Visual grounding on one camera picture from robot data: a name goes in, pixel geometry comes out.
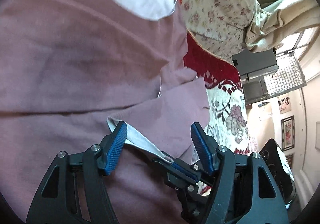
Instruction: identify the mauve pink fleece garment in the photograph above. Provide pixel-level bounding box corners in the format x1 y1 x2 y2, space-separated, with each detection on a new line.
1 0 209 223

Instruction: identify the red white plush blanket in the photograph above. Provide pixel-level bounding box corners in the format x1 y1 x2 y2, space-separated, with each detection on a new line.
183 31 257 155

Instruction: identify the framed flower picture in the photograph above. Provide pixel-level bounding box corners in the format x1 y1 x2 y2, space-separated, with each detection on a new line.
281 116 295 151

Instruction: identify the dark grey box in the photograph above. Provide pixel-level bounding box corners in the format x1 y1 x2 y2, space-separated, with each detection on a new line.
232 49 279 105

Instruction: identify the floral beige quilt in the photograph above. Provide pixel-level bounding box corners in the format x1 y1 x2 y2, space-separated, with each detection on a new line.
182 0 257 63

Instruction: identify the beige curtain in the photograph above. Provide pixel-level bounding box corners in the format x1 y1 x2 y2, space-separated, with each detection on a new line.
245 0 319 52

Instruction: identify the lower wall picture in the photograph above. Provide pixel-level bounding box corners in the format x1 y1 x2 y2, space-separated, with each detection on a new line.
285 153 295 170

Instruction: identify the small wall picture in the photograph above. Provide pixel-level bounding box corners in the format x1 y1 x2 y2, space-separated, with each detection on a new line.
278 94 292 114

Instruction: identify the white wire basket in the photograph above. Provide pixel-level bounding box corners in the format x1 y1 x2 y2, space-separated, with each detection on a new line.
264 54 306 99

